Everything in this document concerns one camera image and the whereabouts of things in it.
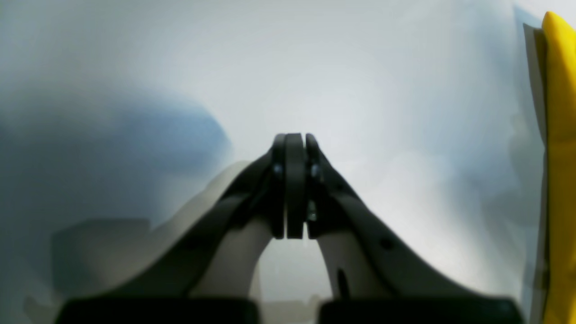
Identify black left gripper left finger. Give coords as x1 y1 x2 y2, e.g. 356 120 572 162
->
56 134 287 324

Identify yellow t-shirt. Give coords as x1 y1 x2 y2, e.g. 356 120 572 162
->
542 12 576 324

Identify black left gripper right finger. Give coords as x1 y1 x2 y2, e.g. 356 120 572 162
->
287 134 524 324

